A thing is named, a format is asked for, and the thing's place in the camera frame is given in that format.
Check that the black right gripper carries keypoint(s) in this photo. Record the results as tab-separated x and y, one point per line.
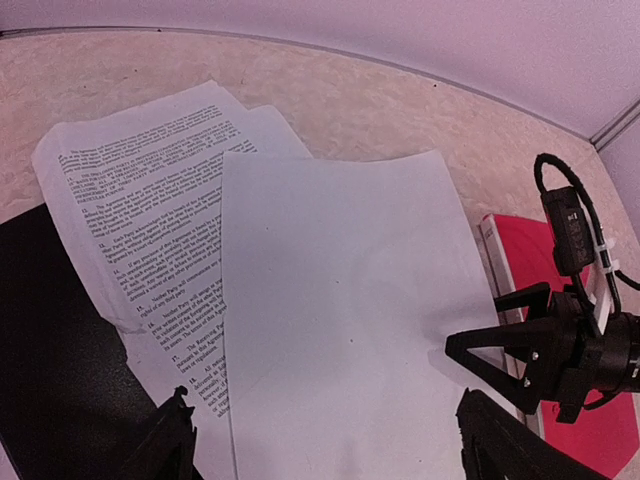
565	358

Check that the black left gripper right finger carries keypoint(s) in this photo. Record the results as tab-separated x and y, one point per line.
495	445

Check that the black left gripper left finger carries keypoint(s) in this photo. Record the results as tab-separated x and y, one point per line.
164	445

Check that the white paper sheet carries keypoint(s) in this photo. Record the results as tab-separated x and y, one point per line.
272	135
342	281

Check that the printed text paper sheet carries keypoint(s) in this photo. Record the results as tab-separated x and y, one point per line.
135	198

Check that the black book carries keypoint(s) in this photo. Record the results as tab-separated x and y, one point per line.
67	394

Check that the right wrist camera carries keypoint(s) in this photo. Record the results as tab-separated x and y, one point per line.
573	244

